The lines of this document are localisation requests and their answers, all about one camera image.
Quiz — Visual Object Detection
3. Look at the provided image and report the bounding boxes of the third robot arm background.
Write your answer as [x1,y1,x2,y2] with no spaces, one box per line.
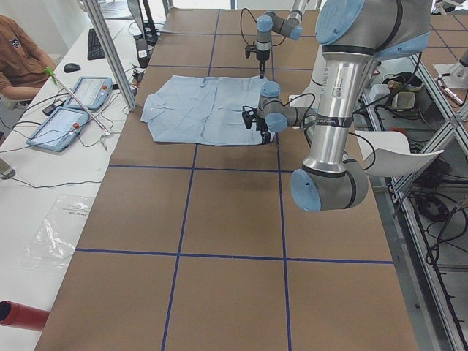
[433,50,467,89]

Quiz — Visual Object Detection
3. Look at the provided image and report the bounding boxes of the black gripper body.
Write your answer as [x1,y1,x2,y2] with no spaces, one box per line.
[256,50,270,72]
[255,116,270,135]

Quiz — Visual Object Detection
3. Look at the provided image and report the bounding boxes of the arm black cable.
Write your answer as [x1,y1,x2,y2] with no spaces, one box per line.
[239,7,279,48]
[242,92,377,170]

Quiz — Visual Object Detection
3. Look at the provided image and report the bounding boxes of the metal rod with green tip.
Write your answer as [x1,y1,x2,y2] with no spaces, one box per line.
[45,66,110,135]

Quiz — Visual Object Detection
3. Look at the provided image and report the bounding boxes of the white plastic chair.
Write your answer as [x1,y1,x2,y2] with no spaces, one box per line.
[355,131,444,177]

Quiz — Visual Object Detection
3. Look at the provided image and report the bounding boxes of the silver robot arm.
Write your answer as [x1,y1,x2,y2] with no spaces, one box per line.
[253,1,432,211]
[245,1,309,78]

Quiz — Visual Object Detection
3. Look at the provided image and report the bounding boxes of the blue teach pendant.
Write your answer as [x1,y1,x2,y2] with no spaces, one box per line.
[72,76,113,111]
[26,107,89,152]

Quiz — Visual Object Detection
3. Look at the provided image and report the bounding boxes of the black computer mouse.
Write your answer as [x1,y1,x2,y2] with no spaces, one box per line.
[63,63,81,73]

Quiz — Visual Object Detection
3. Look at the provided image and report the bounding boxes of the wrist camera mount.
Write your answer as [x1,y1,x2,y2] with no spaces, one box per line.
[244,42,257,58]
[242,106,257,129]

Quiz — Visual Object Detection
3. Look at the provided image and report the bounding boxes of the far blue teach pendant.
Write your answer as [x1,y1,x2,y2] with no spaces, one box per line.
[72,76,113,111]

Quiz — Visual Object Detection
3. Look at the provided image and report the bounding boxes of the aluminium frame post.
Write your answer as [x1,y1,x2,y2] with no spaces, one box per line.
[83,0,136,112]

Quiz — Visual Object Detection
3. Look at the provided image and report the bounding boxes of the near blue teach pendant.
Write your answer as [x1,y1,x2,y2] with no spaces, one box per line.
[26,107,89,152]

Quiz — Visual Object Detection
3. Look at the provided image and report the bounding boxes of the light blue button shirt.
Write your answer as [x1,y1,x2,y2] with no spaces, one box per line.
[140,75,268,146]

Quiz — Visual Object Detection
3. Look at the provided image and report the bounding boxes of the person in brown shirt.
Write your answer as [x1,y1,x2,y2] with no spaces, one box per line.
[1,15,56,101]

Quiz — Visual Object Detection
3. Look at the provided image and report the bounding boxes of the red cylinder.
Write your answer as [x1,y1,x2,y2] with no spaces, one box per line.
[1,301,49,331]

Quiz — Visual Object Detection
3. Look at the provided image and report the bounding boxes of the black power adapter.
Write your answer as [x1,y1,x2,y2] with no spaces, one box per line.
[135,37,151,68]

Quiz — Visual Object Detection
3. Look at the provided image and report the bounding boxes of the clear plastic bag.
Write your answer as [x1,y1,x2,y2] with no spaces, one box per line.
[20,195,94,272]

